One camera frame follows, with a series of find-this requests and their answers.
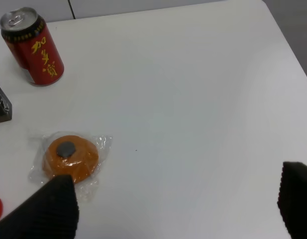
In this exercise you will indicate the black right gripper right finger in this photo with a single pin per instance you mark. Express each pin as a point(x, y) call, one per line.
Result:
point(292, 199)

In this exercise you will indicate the red drink can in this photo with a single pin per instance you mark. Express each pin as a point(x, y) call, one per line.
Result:
point(27, 36)

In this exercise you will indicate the wrapped brown pastry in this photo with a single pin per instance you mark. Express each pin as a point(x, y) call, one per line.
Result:
point(77, 154)

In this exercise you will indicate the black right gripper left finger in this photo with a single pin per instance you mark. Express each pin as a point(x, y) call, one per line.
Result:
point(50, 213)

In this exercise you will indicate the brown coffee capsule box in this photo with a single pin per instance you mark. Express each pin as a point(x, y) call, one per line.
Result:
point(5, 107)

